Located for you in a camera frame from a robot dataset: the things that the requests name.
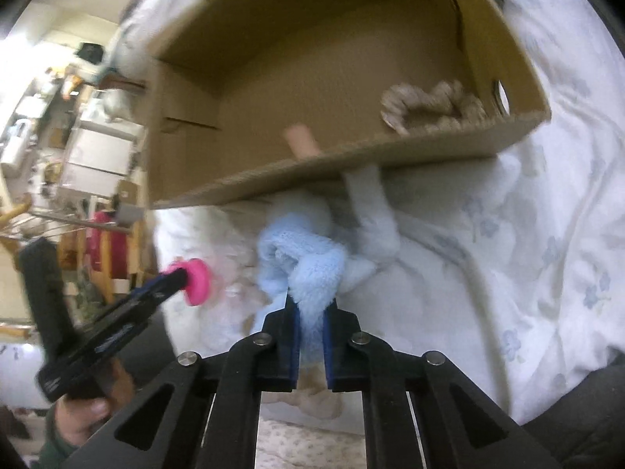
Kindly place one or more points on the bright pink soft item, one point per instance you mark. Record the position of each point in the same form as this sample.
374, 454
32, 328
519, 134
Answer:
195, 281

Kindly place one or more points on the person's dark trouser leg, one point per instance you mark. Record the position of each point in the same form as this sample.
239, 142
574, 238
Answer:
581, 415

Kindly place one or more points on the pale grey fluffy sock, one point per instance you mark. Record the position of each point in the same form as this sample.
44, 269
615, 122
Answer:
373, 215

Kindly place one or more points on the white floral bed cover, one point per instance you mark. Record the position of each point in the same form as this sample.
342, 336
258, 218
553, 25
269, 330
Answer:
537, 234

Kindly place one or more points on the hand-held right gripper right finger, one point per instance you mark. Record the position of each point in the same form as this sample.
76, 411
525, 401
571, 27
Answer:
330, 342

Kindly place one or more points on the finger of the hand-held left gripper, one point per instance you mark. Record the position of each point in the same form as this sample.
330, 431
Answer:
156, 288

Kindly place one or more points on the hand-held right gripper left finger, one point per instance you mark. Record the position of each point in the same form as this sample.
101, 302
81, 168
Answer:
292, 339

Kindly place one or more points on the light blue fluffy sock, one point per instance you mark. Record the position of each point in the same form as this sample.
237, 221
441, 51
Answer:
302, 264

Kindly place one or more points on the beige fluffy sock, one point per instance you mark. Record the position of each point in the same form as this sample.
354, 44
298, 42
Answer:
434, 107

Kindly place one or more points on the person's left hand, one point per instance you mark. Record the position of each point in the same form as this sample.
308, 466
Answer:
85, 415

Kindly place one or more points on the brown cardboard box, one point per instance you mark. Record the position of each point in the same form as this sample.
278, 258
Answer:
312, 73

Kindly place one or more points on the person's left forearm green sleeve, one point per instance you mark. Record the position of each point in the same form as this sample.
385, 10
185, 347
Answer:
46, 454

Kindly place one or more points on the white plastic drawer unit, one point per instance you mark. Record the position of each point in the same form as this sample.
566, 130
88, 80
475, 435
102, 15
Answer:
95, 151

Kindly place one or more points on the wooden drying rack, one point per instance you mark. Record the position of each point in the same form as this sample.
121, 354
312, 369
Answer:
73, 234

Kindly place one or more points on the beige fuzzy cloth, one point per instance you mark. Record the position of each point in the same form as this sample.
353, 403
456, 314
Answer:
312, 400

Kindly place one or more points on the pale pink soft roll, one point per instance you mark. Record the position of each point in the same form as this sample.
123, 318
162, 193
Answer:
301, 140

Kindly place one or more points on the red hanging cloth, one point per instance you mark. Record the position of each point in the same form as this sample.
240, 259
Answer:
105, 249

